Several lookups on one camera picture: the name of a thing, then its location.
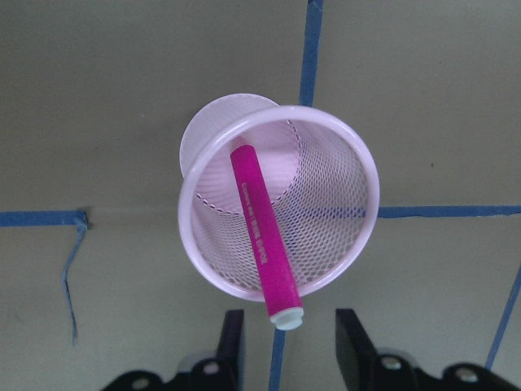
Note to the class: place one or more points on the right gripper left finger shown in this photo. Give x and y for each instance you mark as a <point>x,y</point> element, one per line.
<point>224,370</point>

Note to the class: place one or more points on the pink marker pen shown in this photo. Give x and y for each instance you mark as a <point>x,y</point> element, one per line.
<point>282,300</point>

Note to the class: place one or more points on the pink mesh cup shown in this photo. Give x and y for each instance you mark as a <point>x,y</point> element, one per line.
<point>322,183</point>

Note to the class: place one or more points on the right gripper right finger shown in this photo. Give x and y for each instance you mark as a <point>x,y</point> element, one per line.
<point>361,365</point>

